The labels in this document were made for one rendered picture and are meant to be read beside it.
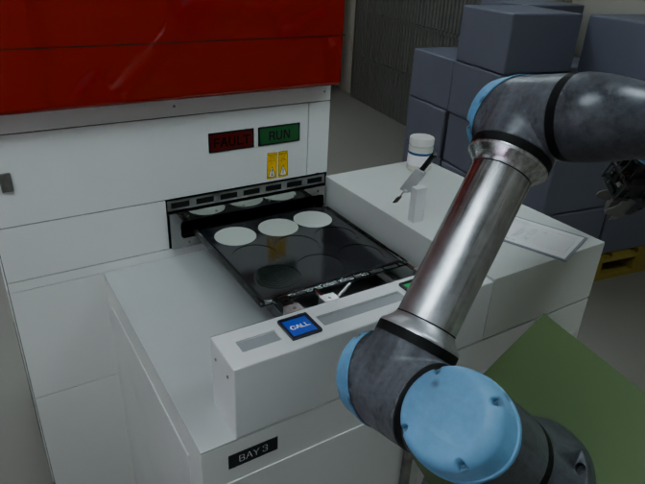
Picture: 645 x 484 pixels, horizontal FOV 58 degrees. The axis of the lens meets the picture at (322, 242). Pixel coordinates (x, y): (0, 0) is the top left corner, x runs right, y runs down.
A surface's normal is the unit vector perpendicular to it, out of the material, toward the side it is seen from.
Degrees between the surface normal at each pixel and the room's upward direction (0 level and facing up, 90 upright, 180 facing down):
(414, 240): 90
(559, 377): 45
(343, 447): 90
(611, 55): 90
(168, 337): 0
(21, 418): 0
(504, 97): 50
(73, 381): 90
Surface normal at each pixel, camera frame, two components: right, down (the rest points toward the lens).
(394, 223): -0.85, 0.21
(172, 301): 0.04, -0.89
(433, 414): -0.54, -0.51
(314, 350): 0.52, 0.41
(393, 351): -0.43, -0.36
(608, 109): -0.22, 0.00
